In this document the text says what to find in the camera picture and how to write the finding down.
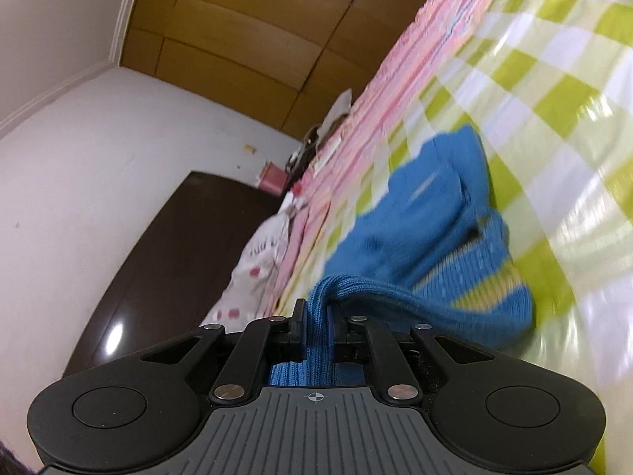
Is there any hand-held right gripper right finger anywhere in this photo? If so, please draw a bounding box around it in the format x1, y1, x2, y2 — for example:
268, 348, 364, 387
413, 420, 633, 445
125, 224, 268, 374
332, 307, 495, 399

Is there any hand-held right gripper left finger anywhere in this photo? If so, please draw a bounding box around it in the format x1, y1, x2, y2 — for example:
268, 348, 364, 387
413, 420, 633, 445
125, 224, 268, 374
141, 299, 306, 401

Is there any blue striped knit sweater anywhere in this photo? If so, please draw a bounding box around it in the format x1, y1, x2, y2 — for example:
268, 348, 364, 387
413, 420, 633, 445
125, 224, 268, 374
269, 126, 537, 387

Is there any grey pillow with pink print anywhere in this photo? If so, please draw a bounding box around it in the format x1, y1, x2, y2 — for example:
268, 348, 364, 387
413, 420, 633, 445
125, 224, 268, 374
205, 203, 302, 327

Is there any dark wooden headboard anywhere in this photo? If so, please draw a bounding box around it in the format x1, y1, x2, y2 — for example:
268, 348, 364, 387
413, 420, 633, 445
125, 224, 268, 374
62, 171, 288, 382

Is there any pink bin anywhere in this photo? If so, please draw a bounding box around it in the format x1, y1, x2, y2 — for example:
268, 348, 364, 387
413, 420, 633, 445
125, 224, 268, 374
260, 161, 290, 194

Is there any grey cloth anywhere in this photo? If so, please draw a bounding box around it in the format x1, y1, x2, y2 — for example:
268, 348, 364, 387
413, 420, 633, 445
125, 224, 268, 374
321, 88, 354, 132

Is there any pink striped quilt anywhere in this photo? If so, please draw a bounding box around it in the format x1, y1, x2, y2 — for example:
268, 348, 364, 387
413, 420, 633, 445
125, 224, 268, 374
257, 0, 525, 317

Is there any wooden wardrobe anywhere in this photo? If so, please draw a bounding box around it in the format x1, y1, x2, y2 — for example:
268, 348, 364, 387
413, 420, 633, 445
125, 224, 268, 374
119, 0, 446, 144

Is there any green checkered bed sheet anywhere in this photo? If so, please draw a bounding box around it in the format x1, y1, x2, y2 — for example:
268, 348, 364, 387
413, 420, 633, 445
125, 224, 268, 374
277, 0, 633, 475

